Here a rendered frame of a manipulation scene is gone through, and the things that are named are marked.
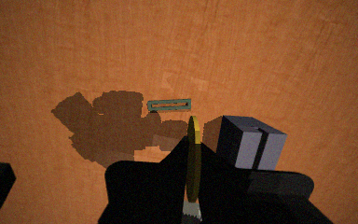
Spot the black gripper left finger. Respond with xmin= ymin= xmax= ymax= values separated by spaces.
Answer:
xmin=104 ymin=135 xmax=189 ymax=224

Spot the dark green rectangular frame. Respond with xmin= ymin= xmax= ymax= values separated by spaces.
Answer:
xmin=147 ymin=99 xmax=191 ymax=111

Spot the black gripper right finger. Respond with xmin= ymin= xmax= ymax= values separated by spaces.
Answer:
xmin=198 ymin=142 xmax=314 ymax=224

